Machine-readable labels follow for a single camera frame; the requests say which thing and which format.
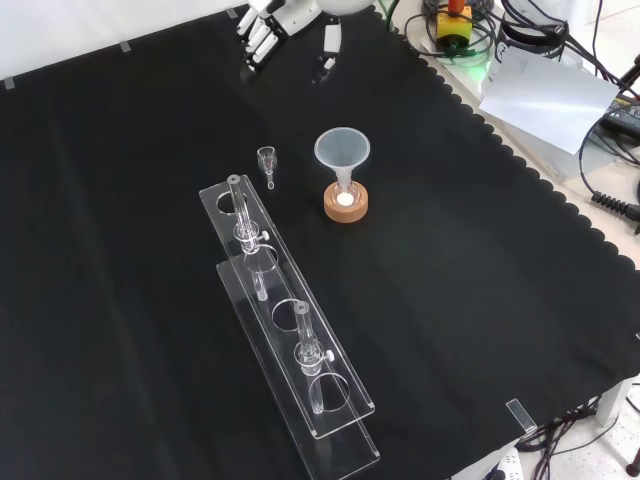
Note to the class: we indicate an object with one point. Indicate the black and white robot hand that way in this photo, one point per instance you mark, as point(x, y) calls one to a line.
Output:
point(280, 20)

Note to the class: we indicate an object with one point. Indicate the clear plastic funnel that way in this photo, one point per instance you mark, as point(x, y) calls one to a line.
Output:
point(342, 145)

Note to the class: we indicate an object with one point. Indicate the small glass weighing funnel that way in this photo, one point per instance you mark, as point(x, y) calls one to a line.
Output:
point(266, 159)

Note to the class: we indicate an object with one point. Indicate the round-bottom glass flask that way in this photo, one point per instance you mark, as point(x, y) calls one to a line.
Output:
point(345, 199)

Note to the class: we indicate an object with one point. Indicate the black round device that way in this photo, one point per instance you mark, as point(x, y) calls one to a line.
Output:
point(530, 42)

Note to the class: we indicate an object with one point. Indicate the clear acrylic funnel stand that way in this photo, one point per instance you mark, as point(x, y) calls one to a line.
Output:
point(300, 350)

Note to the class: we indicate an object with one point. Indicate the yellow stop button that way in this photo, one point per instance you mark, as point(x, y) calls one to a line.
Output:
point(454, 27)

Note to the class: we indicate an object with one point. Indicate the black cloth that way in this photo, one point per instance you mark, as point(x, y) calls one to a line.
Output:
point(150, 250)

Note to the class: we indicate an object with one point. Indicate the pale board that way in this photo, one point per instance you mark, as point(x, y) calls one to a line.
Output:
point(545, 100)

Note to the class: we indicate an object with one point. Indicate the black power adapter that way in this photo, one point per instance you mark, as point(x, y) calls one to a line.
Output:
point(622, 115)

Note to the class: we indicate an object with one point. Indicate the clear plastic cloth clamp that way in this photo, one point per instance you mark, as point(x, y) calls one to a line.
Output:
point(520, 415)

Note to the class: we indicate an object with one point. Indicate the white power strip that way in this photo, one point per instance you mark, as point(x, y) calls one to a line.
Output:
point(505, 465)

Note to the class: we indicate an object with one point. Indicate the white table leg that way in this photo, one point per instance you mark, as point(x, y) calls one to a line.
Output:
point(614, 402)

